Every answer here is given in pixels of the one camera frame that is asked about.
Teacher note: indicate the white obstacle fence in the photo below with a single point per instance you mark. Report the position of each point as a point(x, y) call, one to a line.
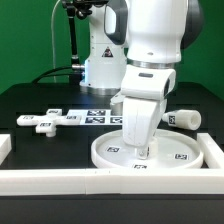
point(209, 180)

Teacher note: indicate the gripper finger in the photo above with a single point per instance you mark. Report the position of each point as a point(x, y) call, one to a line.
point(143, 153)

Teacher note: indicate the white marker sheet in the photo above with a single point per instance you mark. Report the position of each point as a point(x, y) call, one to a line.
point(96, 117)

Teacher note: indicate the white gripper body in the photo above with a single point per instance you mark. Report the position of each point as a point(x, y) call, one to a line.
point(142, 102)

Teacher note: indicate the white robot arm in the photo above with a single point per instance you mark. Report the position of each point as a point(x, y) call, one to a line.
point(135, 45)

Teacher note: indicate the white round table top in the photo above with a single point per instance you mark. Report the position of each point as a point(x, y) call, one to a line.
point(166, 150)

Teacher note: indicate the white cross-shaped table base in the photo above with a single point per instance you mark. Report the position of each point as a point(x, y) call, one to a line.
point(47, 124)

